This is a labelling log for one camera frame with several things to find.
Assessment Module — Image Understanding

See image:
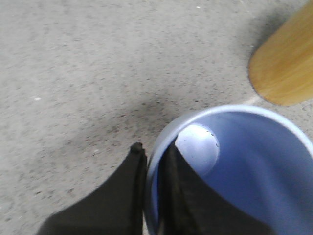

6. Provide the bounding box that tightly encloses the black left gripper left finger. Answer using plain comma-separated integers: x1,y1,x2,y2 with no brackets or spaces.
37,142,147,235

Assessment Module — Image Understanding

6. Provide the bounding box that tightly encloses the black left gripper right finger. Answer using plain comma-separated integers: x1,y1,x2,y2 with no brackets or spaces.
157,143,273,235

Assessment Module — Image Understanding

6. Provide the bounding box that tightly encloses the blue plastic cup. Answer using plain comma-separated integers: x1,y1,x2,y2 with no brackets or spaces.
145,105,313,235

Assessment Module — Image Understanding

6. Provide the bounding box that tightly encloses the bamboo wooden cylinder holder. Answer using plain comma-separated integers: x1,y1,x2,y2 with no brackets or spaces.
248,0,313,106

